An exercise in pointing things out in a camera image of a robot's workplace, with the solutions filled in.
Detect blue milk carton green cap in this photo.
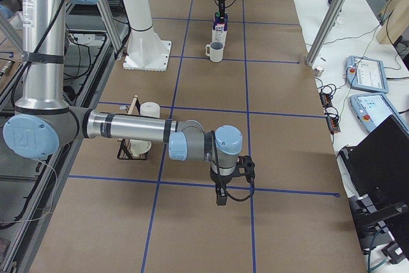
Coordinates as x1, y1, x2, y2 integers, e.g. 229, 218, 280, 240
212, 12, 228, 45

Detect white mug dark interior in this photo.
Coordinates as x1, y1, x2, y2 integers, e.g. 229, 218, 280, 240
205, 41, 224, 63

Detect white upside-down mug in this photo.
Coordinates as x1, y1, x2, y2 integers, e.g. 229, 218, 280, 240
140, 102, 160, 118

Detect black laptop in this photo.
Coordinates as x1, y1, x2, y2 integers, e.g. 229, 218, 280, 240
339, 115, 408, 256

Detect teach pendant far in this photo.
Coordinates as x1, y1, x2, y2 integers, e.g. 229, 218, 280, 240
346, 56, 389, 93

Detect teach pendant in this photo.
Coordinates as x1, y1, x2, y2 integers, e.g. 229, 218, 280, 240
350, 93, 408, 132
346, 56, 389, 93

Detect teach pendant near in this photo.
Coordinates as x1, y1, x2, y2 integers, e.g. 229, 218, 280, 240
350, 93, 408, 132

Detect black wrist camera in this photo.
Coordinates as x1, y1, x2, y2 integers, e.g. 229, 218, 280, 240
237, 155, 255, 183

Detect white camera pedestal column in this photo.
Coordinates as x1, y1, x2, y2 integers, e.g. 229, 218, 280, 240
123, 0, 172, 72

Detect white mug with handle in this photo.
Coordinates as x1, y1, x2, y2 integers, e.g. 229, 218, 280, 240
130, 139, 151, 157

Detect black wire mug rack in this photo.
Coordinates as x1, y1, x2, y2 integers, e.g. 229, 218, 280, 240
117, 95, 160, 160

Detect aluminium frame post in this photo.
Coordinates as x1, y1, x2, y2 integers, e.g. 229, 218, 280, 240
306, 0, 345, 66

